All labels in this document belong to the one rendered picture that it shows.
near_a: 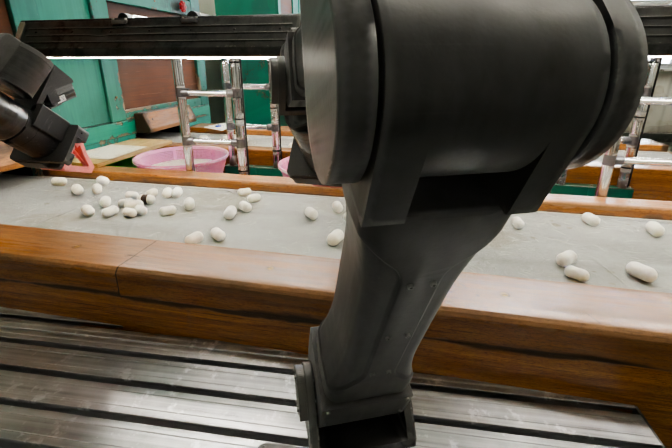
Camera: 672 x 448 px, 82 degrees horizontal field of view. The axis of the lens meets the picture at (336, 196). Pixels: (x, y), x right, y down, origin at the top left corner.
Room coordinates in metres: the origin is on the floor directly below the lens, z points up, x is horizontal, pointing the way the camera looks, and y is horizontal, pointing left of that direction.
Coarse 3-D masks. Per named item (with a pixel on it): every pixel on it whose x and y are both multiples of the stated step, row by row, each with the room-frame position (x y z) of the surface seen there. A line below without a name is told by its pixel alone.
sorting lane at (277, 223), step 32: (0, 192) 0.86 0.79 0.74; (32, 192) 0.86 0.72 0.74; (64, 192) 0.86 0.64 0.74; (160, 192) 0.86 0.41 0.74; (192, 192) 0.86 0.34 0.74; (224, 192) 0.86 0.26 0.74; (256, 192) 0.86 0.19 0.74; (32, 224) 0.68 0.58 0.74; (64, 224) 0.68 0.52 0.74; (96, 224) 0.68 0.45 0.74; (128, 224) 0.68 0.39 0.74; (160, 224) 0.68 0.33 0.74; (192, 224) 0.68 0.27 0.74; (224, 224) 0.68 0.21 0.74; (256, 224) 0.68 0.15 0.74; (288, 224) 0.68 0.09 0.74; (320, 224) 0.68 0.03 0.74; (512, 224) 0.68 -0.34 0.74; (544, 224) 0.68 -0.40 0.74; (576, 224) 0.68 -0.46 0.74; (608, 224) 0.68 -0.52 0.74; (640, 224) 0.68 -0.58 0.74; (320, 256) 0.55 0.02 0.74; (480, 256) 0.55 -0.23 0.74; (512, 256) 0.55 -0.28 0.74; (544, 256) 0.55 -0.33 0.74; (608, 256) 0.55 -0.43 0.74; (640, 256) 0.55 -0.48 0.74; (640, 288) 0.46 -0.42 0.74
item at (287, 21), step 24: (24, 24) 0.87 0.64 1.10; (48, 24) 0.85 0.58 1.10; (72, 24) 0.84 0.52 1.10; (96, 24) 0.83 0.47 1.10; (120, 24) 0.81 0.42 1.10; (144, 24) 0.80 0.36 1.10; (168, 24) 0.79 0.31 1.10; (192, 24) 0.78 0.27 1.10; (216, 24) 0.77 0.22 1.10; (240, 24) 0.76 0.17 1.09; (264, 24) 0.75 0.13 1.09; (288, 24) 0.74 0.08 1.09; (48, 48) 0.82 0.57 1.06; (72, 48) 0.81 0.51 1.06; (96, 48) 0.80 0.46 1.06; (120, 48) 0.78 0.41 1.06; (144, 48) 0.77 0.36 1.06; (168, 48) 0.76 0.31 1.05; (192, 48) 0.75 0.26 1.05; (216, 48) 0.74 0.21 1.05; (240, 48) 0.73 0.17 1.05; (264, 48) 0.72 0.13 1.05
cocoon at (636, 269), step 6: (630, 264) 0.49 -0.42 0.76; (636, 264) 0.49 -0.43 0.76; (642, 264) 0.48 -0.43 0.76; (630, 270) 0.49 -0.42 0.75; (636, 270) 0.48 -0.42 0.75; (642, 270) 0.48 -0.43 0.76; (648, 270) 0.47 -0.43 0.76; (654, 270) 0.47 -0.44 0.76; (636, 276) 0.48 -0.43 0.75; (642, 276) 0.47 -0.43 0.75; (648, 276) 0.47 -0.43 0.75; (654, 276) 0.47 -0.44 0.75
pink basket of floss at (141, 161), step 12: (144, 156) 1.14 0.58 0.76; (156, 156) 1.18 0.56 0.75; (180, 156) 1.23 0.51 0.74; (204, 156) 1.24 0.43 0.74; (216, 156) 1.22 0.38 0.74; (156, 168) 0.99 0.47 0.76; (168, 168) 0.99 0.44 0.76; (180, 168) 1.00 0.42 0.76; (204, 168) 1.04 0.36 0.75; (216, 168) 1.08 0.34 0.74
